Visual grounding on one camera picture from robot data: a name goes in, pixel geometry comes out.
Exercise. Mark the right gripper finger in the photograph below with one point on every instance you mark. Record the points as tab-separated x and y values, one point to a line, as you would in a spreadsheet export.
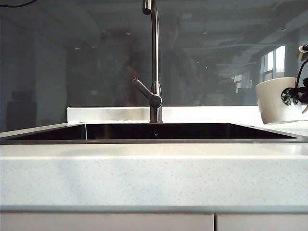
303	91

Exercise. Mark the white Starbucks logo mug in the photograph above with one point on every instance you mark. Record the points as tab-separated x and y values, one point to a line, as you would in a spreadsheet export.
269	106

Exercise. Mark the black stainless sink basin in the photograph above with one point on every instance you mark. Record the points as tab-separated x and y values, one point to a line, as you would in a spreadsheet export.
168	132

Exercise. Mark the chrome gooseneck faucet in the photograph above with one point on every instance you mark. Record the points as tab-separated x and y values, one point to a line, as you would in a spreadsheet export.
155	48

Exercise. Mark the narrow grey cabinet door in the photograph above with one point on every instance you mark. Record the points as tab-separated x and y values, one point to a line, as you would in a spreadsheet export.
262	223

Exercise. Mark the white backsplash ledge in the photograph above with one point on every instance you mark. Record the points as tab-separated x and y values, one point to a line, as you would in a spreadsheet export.
108	115

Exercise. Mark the wide grey cabinet door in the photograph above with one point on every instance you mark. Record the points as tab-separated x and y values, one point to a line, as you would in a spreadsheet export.
96	222

